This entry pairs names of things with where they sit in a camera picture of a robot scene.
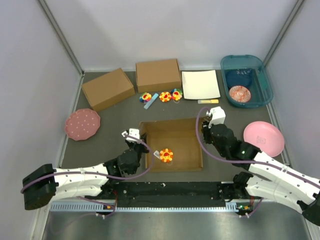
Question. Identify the white paper tag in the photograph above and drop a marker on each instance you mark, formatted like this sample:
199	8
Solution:
157	154

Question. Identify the white square plate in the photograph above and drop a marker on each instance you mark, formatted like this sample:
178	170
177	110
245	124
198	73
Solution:
200	85

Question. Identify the dark pink dotted plate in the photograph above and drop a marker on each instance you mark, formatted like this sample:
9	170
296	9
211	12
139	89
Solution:
82	124

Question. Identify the cardboard box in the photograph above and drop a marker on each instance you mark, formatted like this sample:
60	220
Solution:
108	90
178	135
158	75

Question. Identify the teal plastic bin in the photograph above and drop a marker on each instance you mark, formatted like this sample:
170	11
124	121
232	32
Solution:
261	90

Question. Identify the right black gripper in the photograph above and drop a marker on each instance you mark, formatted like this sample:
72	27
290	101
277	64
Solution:
206	129

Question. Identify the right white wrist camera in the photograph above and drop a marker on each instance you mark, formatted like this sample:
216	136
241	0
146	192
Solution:
216	115

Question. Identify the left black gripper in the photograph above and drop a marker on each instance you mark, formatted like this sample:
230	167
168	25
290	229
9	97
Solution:
144	148

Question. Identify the orange yellow flower plush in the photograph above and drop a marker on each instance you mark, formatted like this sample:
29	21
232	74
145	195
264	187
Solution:
166	155

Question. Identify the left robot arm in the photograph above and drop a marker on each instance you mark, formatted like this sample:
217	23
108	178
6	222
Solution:
47	184

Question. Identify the light pink plate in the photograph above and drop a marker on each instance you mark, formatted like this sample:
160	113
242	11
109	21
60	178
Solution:
265	136

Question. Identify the yellow highlighter marker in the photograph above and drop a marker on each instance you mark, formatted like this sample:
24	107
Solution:
208	101

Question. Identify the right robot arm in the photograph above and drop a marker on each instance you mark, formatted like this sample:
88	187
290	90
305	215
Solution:
265	177

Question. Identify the red patterned bowl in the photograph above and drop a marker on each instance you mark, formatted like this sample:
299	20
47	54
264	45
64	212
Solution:
240	94

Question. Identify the rainbow flower plush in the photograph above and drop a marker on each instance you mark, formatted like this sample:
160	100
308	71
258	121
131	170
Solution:
145	97
176	94

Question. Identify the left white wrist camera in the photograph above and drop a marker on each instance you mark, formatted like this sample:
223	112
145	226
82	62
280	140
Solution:
132	135

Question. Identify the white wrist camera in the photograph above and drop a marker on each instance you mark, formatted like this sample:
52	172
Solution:
216	115
132	135

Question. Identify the light blue marker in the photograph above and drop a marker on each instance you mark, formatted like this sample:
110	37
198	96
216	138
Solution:
151	101

